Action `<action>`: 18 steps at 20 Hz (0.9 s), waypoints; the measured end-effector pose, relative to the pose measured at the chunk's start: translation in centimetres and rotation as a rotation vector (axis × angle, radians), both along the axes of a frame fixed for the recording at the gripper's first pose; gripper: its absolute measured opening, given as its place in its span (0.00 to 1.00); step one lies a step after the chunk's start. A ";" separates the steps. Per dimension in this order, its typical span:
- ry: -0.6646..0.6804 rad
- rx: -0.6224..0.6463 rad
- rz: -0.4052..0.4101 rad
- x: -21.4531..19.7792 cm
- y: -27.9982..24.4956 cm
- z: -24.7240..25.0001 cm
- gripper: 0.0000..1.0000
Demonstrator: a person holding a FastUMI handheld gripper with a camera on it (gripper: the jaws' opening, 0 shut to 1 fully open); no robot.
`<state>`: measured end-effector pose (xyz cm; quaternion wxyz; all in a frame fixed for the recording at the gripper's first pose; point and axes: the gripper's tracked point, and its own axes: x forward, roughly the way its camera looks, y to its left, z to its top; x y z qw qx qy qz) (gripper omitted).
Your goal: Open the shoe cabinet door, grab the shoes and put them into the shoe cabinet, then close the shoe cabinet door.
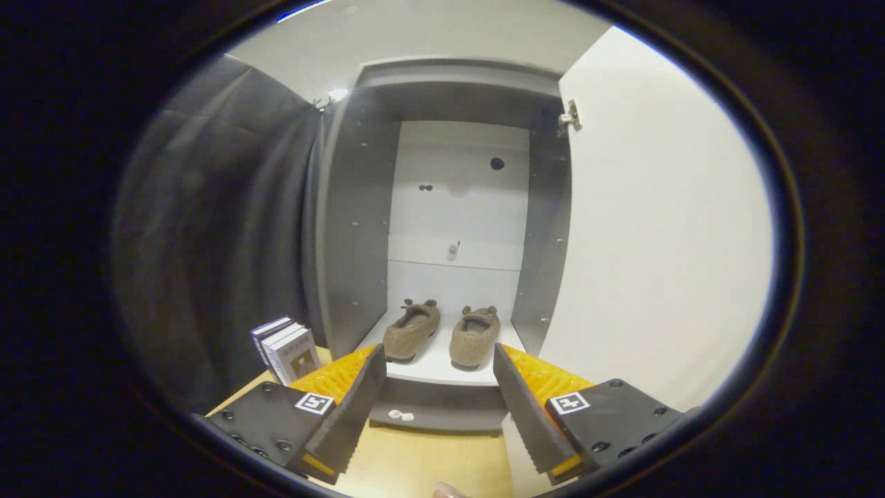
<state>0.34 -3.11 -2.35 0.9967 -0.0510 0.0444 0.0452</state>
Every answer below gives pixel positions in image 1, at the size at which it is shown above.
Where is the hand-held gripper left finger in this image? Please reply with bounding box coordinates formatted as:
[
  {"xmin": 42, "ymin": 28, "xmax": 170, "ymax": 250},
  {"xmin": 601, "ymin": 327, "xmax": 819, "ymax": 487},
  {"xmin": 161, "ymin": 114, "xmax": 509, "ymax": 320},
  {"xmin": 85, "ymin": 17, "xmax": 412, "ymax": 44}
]
[{"xmin": 204, "ymin": 344, "xmax": 388, "ymax": 485}]

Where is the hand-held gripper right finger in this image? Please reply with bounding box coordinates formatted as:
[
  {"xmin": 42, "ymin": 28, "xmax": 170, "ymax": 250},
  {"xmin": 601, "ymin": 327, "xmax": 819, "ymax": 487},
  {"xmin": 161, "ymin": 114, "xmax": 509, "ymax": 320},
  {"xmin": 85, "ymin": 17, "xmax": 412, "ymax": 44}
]
[{"xmin": 492, "ymin": 342, "xmax": 685, "ymax": 486}]

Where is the brown fuzzy shoe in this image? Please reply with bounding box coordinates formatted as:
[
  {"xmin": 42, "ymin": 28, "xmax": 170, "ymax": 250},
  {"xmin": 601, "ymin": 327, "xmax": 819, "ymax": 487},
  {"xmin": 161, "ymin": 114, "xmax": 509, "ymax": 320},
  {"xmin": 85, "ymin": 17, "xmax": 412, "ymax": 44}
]
[
  {"xmin": 382, "ymin": 299, "xmax": 442, "ymax": 362},
  {"xmin": 449, "ymin": 305, "xmax": 501, "ymax": 367}
]

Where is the white shoe cabinet door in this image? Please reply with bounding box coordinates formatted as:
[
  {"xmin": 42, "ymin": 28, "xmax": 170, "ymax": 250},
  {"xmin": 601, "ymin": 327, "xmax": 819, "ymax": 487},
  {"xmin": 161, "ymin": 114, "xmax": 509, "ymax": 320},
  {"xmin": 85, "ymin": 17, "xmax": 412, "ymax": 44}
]
[{"xmin": 501, "ymin": 26, "xmax": 775, "ymax": 498}]

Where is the metal door hinge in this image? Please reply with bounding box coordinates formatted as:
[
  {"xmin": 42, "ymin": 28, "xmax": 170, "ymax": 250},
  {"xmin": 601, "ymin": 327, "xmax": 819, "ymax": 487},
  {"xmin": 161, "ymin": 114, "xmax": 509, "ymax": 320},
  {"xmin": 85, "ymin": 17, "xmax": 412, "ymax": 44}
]
[{"xmin": 557, "ymin": 99, "xmax": 583, "ymax": 133}]

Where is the white book with portrait cover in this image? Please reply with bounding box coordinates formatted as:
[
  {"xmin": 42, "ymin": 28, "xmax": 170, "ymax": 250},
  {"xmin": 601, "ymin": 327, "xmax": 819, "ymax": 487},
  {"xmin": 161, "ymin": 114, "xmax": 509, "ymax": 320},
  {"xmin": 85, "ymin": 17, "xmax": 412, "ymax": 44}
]
[{"xmin": 263, "ymin": 324, "xmax": 322, "ymax": 386}]

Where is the dark blue book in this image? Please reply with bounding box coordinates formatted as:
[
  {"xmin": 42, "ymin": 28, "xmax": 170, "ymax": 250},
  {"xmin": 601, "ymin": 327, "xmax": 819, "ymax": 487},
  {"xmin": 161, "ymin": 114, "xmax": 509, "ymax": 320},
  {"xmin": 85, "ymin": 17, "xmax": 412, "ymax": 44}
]
[{"xmin": 250, "ymin": 317, "xmax": 295, "ymax": 367}]

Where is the black backdrop cloth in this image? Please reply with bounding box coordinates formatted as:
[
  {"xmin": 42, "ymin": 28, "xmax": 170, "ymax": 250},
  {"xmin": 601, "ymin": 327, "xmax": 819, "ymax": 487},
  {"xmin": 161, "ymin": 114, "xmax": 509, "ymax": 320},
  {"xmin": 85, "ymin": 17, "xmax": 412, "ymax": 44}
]
[{"xmin": 114, "ymin": 55, "xmax": 326, "ymax": 416}]

